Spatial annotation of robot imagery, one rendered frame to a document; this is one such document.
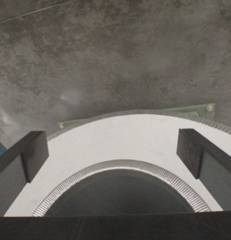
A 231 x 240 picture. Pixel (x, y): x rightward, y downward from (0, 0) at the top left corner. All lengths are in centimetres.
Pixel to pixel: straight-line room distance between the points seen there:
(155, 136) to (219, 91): 55
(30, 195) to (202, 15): 101
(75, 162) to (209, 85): 81
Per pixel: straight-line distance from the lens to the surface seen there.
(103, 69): 97
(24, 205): 73
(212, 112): 118
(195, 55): 97
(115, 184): 73
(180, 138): 16
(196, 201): 57
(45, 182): 73
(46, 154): 17
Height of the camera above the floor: 87
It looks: 49 degrees down
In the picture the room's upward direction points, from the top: 172 degrees counter-clockwise
